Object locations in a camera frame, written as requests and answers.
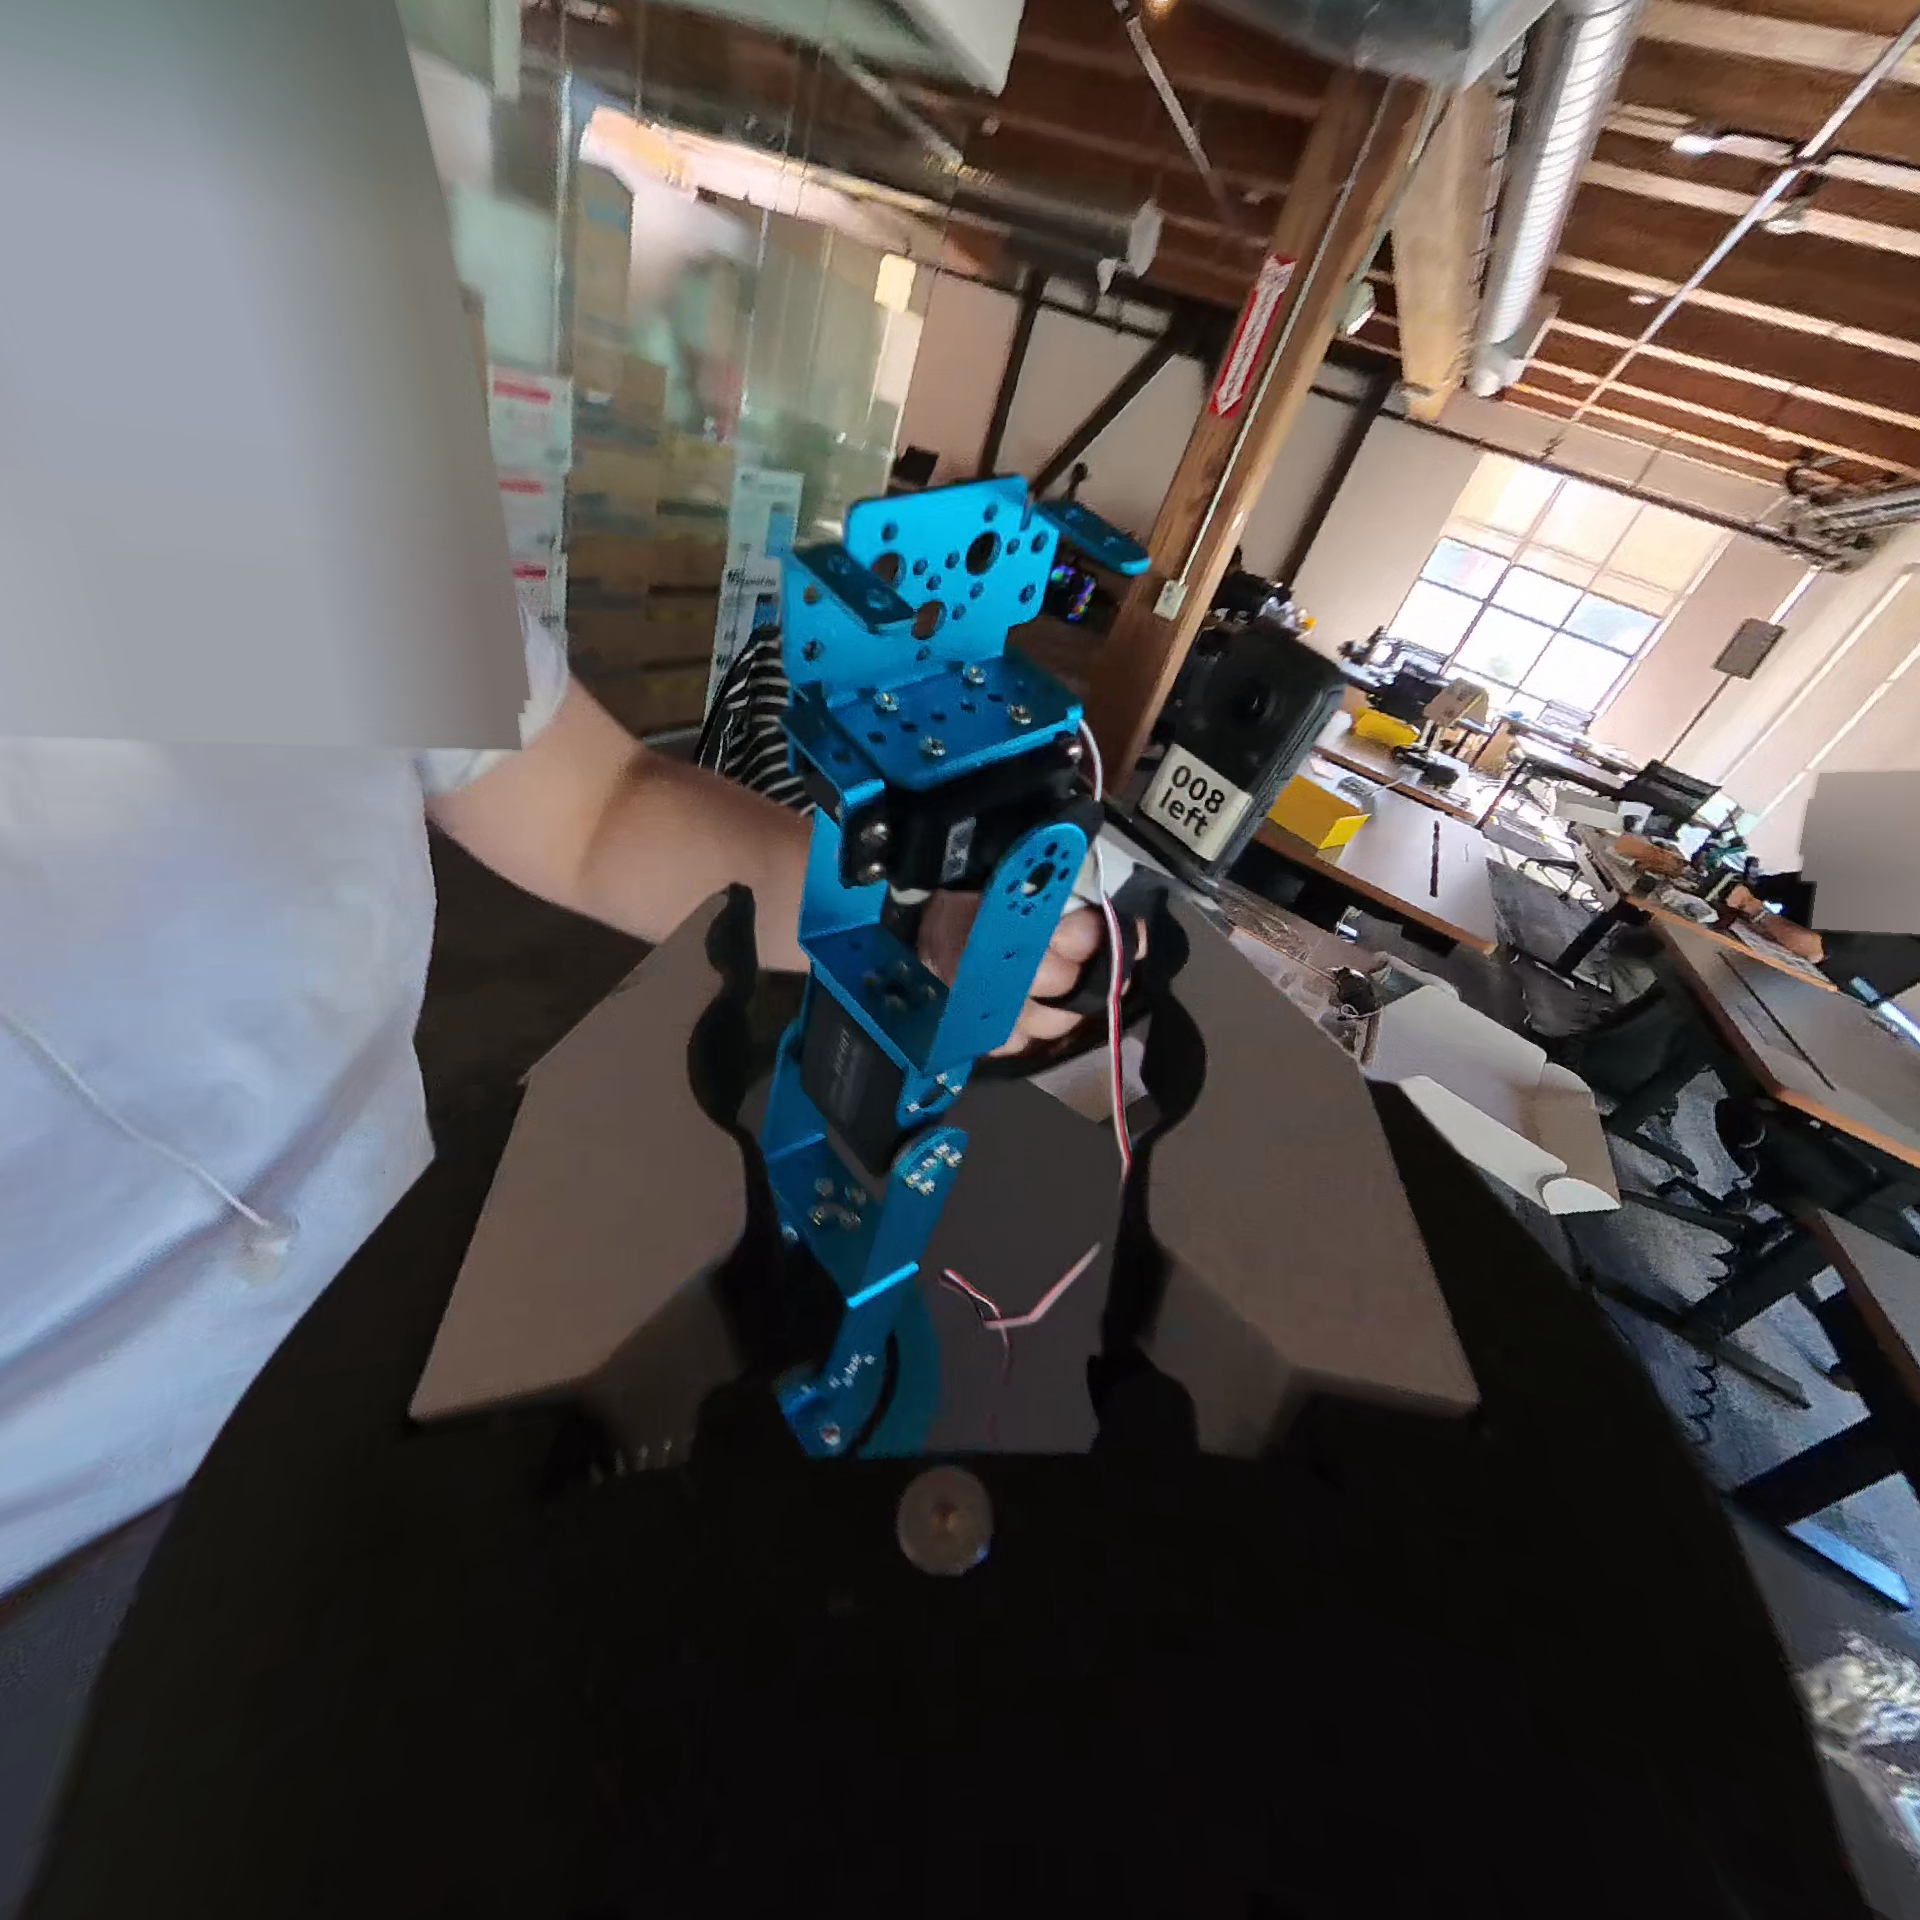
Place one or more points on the yellow box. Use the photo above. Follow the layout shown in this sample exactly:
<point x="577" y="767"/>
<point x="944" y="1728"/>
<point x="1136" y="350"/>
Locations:
<point x="1320" y="821"/>

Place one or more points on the striped cloth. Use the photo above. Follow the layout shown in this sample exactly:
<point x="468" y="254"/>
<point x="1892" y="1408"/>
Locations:
<point x="750" y="707"/>

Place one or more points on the white cardboard box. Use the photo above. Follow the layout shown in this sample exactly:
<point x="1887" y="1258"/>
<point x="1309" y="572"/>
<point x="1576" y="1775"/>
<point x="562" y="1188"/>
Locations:
<point x="1500" y="1109"/>

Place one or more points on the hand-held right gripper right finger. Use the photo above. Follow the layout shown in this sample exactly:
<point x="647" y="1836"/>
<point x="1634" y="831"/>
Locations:
<point x="1290" y="1201"/>

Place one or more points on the black office chair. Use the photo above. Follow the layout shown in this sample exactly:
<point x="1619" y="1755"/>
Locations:
<point x="1671" y="795"/>

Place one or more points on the stack of cardboard boxes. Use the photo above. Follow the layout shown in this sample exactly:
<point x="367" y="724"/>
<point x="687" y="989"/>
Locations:
<point x="646" y="527"/>

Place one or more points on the person in white shirt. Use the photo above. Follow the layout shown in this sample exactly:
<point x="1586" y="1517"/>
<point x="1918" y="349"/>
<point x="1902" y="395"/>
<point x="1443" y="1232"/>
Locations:
<point x="180" y="1049"/>

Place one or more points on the dark wall panel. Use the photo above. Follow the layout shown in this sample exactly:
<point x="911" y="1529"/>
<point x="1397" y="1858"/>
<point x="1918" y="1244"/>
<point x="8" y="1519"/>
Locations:
<point x="1748" y="645"/>

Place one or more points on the crumpled clear plastic bag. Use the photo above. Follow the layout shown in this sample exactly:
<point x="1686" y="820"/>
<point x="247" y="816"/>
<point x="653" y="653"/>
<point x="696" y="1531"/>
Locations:
<point x="1869" y="1704"/>

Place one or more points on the red and white sign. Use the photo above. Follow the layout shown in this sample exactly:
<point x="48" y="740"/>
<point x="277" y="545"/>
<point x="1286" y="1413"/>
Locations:
<point x="1252" y="338"/>

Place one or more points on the person's left hand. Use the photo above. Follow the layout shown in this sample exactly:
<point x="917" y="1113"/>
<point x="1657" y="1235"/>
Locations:
<point x="1072" y="968"/>

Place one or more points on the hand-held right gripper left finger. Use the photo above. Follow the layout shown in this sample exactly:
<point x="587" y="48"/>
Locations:
<point x="585" y="1170"/>

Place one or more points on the silver ventilation duct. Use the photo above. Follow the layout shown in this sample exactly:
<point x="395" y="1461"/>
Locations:
<point x="1552" y="180"/>

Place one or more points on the large paned window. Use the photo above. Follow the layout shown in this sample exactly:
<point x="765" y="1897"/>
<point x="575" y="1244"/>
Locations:
<point x="1560" y="600"/>

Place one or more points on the blue toy robot arm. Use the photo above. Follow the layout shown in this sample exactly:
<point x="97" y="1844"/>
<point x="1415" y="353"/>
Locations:
<point x="961" y="707"/>

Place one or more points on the wooden support post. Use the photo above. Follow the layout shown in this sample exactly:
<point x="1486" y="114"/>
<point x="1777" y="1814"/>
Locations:
<point x="1260" y="495"/>

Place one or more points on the person's left forearm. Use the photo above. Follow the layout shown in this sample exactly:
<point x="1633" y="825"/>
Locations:
<point x="675" y="840"/>

